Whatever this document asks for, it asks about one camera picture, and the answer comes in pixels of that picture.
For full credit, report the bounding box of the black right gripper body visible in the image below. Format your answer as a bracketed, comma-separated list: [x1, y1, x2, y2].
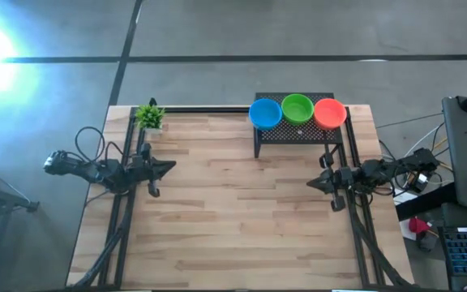
[330, 166, 356, 213]

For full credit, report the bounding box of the black aluminium frame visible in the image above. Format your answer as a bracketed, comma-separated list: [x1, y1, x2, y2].
[71, 105, 411, 290]

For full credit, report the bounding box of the red mini bowl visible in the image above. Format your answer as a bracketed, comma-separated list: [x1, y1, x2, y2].
[313, 97, 348, 131]

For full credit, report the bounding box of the white paper sheet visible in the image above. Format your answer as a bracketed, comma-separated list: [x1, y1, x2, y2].
[393, 188, 419, 206]

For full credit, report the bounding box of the black perforated metal rack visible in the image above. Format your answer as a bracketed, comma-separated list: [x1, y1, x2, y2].
[252, 91, 345, 160]

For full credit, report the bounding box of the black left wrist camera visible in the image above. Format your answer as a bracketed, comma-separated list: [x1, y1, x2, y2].
[139, 141, 153, 161]

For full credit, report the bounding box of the green mini bowl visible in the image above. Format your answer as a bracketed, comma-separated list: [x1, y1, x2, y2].
[281, 92, 315, 126]

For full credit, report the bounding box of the dark grey stand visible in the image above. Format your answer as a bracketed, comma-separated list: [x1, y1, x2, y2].
[0, 161, 41, 292]

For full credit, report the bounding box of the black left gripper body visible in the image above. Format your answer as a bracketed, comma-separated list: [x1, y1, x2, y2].
[134, 156, 161, 199]

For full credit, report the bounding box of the blue mini bowl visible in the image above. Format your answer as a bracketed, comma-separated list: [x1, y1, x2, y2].
[248, 97, 284, 131]

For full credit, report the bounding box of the white power adapter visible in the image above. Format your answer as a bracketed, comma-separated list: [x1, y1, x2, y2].
[406, 172, 436, 194]

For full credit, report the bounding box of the yellow cable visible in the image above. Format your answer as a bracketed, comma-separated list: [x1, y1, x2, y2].
[431, 136, 454, 171]

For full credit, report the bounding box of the black left camera cable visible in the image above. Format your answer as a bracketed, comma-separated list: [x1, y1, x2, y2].
[74, 126, 127, 163]

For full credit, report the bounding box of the red crumpled item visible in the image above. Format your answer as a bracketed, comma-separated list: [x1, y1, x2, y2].
[409, 217, 431, 235]

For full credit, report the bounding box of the green plant in white pot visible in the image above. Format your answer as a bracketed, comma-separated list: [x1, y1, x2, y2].
[135, 104, 166, 135]

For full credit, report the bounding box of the white cable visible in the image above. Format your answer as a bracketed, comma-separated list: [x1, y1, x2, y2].
[381, 121, 448, 182]

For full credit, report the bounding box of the thick black bar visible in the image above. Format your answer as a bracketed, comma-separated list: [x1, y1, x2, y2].
[395, 182, 460, 222]

